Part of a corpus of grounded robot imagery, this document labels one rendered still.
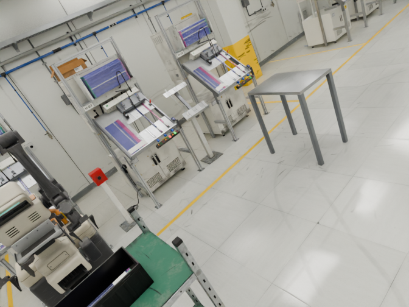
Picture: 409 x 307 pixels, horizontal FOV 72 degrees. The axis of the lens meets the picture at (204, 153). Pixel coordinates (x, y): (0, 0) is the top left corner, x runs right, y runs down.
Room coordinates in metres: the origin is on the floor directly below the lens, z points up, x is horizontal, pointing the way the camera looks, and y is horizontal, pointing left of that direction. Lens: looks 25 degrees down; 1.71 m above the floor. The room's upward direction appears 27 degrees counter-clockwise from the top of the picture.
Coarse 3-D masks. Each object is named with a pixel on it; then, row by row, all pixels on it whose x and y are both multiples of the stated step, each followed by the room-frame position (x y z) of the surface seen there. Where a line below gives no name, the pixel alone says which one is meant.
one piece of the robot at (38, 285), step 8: (64, 216) 1.96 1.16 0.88; (72, 224) 1.91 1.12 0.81; (88, 224) 1.83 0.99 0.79; (80, 232) 1.79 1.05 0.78; (88, 232) 1.81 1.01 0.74; (96, 232) 1.88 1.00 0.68; (96, 240) 1.82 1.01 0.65; (104, 248) 1.82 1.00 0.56; (32, 256) 1.74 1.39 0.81; (104, 256) 1.80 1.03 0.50; (16, 264) 1.74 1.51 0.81; (32, 264) 1.64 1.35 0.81; (96, 264) 1.76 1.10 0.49; (16, 272) 1.65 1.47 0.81; (24, 272) 1.61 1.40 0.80; (88, 272) 1.70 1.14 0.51; (24, 280) 1.58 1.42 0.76; (32, 280) 1.60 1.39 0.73; (40, 280) 1.62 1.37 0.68; (32, 288) 1.59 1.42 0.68; (40, 288) 1.60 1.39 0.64; (48, 288) 1.61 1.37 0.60; (40, 296) 1.58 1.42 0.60; (48, 296) 1.60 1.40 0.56; (56, 296) 1.61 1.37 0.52; (64, 296) 1.63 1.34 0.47; (48, 304) 1.58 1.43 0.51
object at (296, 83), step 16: (272, 80) 2.87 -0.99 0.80; (288, 80) 2.63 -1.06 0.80; (304, 80) 2.43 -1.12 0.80; (304, 96) 2.26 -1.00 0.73; (336, 96) 2.41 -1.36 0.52; (256, 112) 2.86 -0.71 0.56; (288, 112) 3.01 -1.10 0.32; (304, 112) 2.26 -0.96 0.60; (336, 112) 2.42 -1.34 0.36; (272, 144) 2.87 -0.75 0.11; (320, 160) 2.24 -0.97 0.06
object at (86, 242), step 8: (88, 240) 1.69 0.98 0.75; (88, 248) 1.65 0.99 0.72; (96, 248) 1.67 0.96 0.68; (88, 256) 1.64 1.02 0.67; (96, 256) 1.65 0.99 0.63; (80, 264) 1.49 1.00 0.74; (72, 272) 1.46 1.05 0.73; (80, 272) 1.46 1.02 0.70; (64, 280) 1.43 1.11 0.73; (72, 280) 1.44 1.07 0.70; (80, 280) 1.51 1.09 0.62; (64, 288) 1.43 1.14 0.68; (72, 288) 1.48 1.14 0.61
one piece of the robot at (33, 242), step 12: (36, 228) 1.47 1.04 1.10; (48, 228) 1.49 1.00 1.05; (60, 228) 1.46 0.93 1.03; (24, 240) 1.43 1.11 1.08; (36, 240) 1.45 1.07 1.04; (48, 240) 1.40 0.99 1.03; (72, 240) 1.51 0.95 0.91; (24, 252) 1.39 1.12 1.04; (36, 252) 1.44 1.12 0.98; (24, 264) 1.39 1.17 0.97
